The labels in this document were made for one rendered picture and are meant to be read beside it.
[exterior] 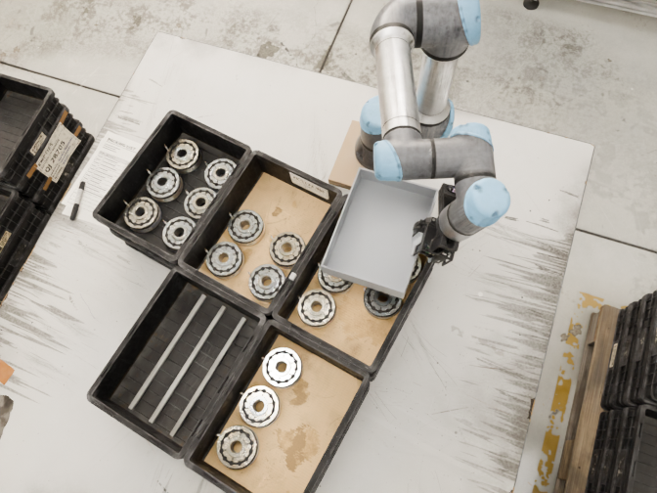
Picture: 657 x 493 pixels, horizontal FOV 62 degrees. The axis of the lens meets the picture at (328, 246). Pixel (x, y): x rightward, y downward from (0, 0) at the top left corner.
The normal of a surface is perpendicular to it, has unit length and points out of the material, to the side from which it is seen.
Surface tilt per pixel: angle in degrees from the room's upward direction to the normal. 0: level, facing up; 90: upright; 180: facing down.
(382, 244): 2
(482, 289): 0
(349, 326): 0
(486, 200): 17
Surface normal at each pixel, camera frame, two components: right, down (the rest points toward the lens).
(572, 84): -0.07, -0.35
